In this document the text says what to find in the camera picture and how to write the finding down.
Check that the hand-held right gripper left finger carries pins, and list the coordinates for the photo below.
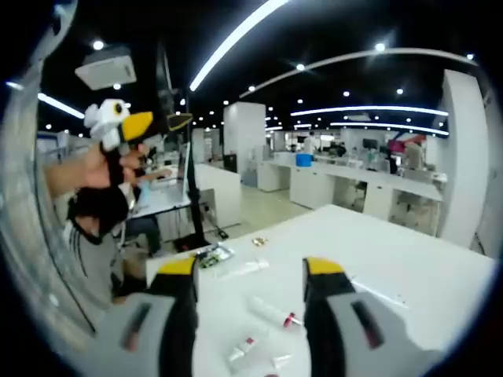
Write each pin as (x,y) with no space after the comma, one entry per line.
(177,314)

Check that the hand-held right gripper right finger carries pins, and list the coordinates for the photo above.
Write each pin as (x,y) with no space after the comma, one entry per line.
(326,314)

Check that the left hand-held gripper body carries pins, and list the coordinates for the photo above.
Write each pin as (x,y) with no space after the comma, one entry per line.
(104,121)

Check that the red collar pump skincare bottle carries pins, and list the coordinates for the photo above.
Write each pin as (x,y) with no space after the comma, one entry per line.
(271,312)

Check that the small white skincare tube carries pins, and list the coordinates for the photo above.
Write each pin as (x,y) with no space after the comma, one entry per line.
(281,360)

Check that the green printed plastic packet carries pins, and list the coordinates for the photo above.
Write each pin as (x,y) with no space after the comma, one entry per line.
(214,255)

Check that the clear cap white skincare bottle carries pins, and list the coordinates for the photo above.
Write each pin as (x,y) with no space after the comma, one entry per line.
(241,353)

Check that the person's left hand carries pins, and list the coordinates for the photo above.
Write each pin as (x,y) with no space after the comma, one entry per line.
(92,173)

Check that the ceiling air conditioner unit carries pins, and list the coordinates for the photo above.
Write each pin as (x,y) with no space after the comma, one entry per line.
(106,70)

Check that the black floor device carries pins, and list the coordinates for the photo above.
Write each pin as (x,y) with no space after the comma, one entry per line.
(184,244)

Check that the white office desk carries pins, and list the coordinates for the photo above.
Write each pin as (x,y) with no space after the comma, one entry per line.
(169,196)

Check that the black tripod pole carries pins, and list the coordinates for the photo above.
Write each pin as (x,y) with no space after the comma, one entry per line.
(195,204)

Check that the small gold foil packet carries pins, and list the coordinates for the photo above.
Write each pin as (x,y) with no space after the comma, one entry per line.
(261,241)

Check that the long ceiling light strip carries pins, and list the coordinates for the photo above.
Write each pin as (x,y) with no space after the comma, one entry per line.
(236,37)

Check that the long white workbench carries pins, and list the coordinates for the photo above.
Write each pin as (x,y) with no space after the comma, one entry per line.
(334,184)

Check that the blue round container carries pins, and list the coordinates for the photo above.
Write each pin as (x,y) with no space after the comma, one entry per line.
(304,160)

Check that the person arm plaid sleeve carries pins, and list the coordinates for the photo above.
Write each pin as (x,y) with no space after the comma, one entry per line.
(23,235)

